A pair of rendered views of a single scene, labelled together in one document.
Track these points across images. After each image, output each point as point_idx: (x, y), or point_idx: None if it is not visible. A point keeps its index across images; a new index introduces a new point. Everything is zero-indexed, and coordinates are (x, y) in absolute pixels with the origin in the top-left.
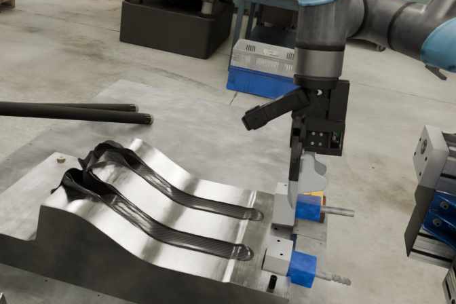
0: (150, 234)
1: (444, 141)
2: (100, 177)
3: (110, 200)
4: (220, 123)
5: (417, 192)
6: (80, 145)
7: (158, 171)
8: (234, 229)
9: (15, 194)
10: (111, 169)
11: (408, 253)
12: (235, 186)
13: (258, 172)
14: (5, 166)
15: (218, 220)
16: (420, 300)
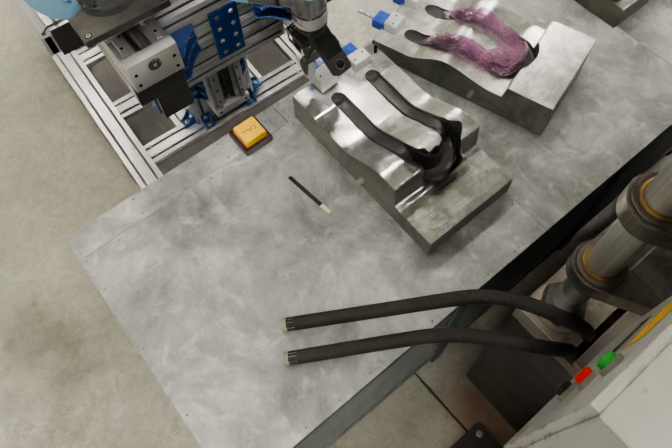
0: (415, 107)
1: (151, 45)
2: (434, 136)
3: (432, 125)
4: (198, 297)
5: (148, 98)
6: (385, 301)
7: (380, 148)
8: (360, 93)
9: (476, 195)
10: (422, 143)
11: (193, 99)
12: (283, 184)
13: (242, 194)
14: (463, 286)
15: (364, 104)
16: (4, 265)
